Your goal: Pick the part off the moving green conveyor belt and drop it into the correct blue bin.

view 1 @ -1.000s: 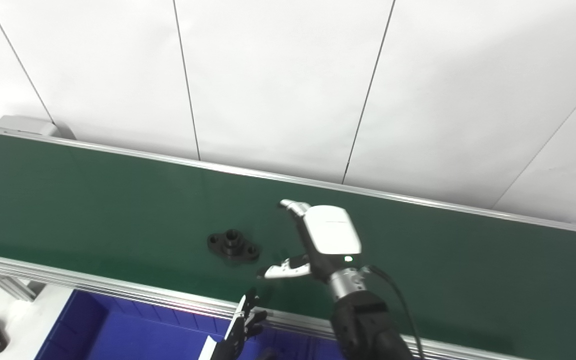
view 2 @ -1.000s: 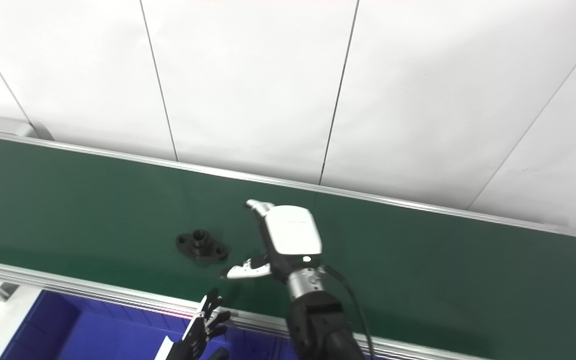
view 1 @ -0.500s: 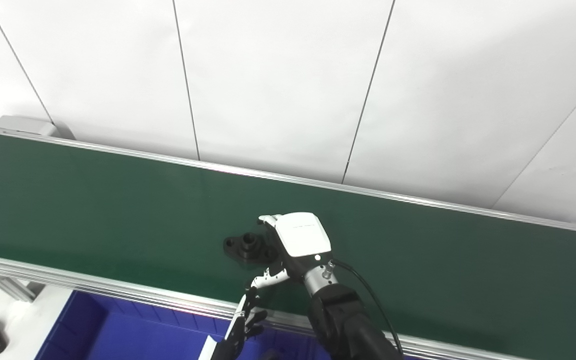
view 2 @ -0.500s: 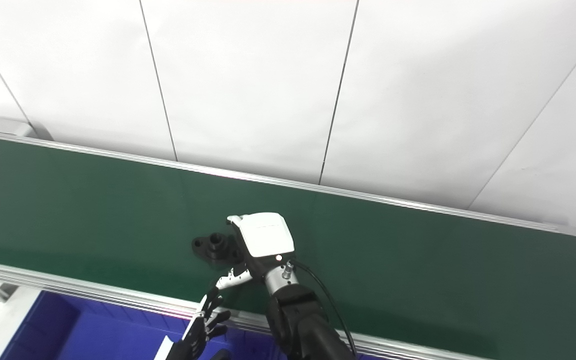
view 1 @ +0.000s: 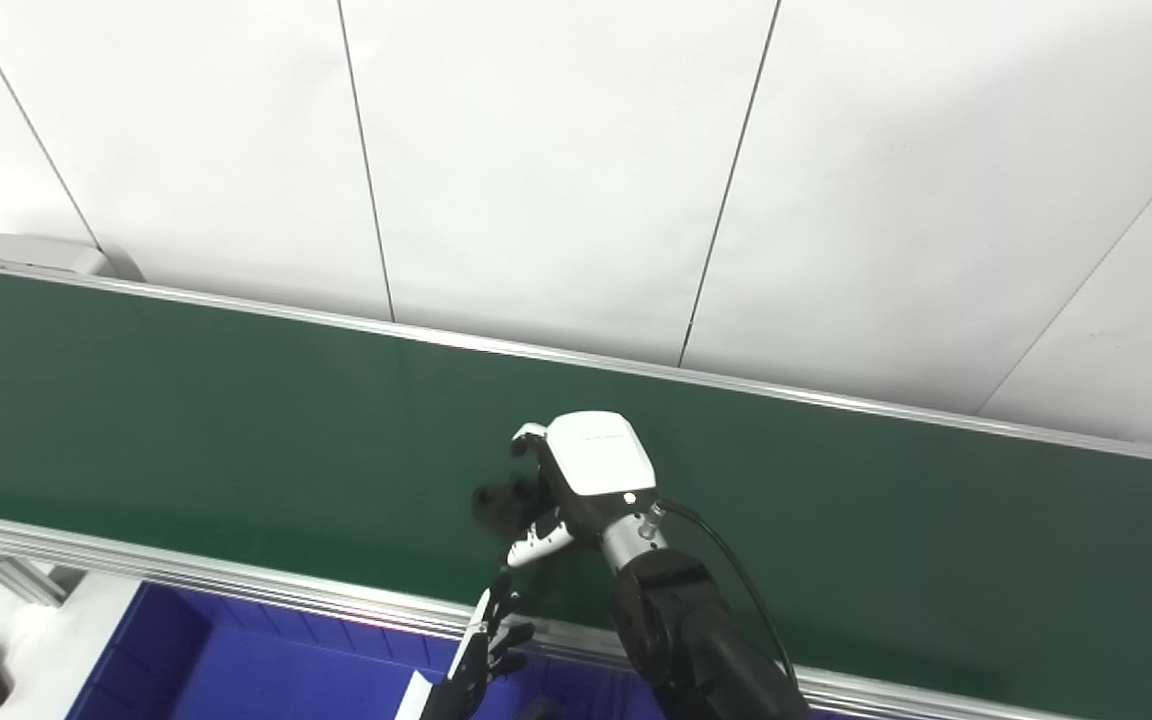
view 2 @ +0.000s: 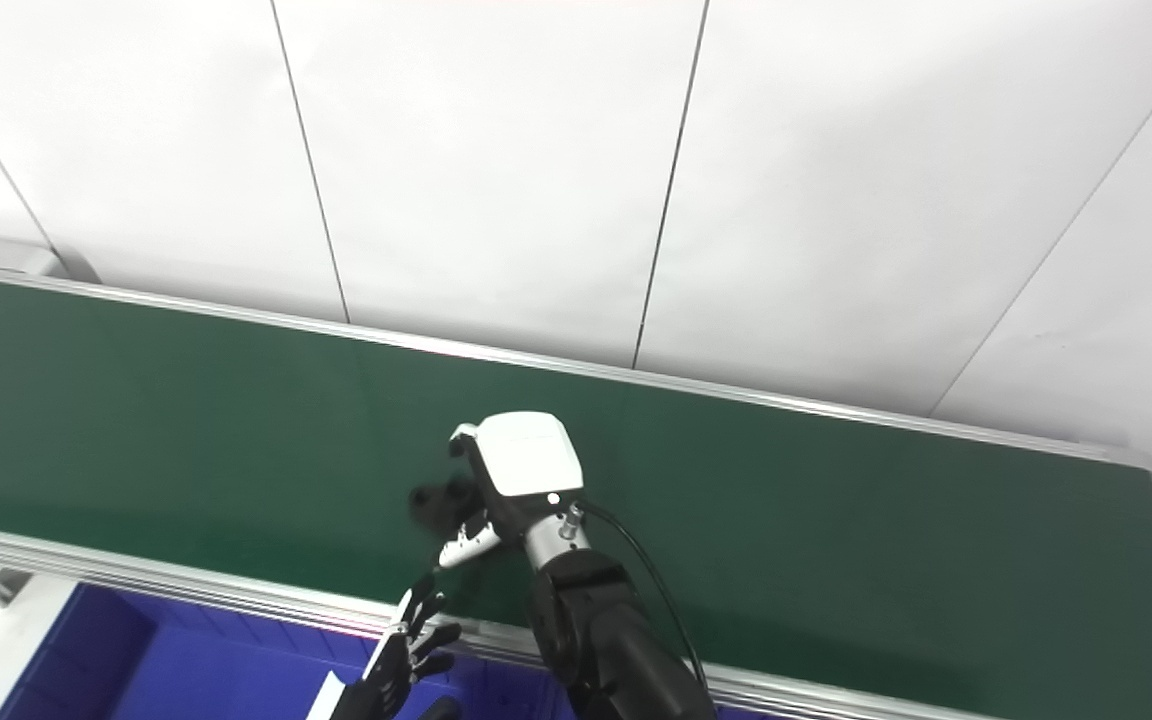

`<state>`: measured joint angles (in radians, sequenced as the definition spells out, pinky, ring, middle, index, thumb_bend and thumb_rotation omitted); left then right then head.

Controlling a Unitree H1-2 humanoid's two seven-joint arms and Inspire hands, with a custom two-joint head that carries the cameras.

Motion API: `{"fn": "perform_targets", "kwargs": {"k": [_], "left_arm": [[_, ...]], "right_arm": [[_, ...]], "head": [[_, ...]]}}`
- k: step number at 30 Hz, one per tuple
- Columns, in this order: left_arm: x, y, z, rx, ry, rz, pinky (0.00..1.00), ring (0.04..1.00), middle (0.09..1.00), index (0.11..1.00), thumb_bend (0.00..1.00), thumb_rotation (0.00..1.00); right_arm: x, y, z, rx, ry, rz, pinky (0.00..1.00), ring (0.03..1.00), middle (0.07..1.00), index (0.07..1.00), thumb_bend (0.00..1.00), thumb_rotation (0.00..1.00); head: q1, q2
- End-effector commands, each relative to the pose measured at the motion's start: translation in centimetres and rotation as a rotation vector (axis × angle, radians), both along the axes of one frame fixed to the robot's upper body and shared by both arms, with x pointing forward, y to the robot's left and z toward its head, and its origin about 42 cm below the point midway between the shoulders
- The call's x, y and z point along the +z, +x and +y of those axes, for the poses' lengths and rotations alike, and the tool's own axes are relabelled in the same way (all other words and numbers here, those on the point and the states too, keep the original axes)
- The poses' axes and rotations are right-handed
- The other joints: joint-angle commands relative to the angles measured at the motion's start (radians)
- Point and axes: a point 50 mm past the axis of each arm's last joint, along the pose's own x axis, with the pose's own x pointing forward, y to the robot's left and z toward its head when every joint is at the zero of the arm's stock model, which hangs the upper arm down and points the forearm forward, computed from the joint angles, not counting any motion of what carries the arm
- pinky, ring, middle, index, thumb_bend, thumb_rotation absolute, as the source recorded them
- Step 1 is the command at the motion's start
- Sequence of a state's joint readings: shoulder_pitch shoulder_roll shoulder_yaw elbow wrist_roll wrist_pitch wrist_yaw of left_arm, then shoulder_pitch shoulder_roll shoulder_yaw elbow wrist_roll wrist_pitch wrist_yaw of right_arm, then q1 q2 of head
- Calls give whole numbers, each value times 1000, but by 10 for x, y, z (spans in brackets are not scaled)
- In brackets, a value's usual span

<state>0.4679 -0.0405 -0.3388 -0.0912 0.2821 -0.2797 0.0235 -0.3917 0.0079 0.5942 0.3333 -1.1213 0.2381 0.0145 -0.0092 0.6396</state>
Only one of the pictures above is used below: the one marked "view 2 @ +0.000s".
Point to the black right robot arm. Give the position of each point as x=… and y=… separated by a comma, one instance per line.
x=606, y=640

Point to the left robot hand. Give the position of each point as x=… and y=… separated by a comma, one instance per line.
x=391, y=670

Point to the black plastic part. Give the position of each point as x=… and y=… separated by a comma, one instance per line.
x=436, y=500

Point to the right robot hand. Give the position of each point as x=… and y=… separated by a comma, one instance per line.
x=531, y=455

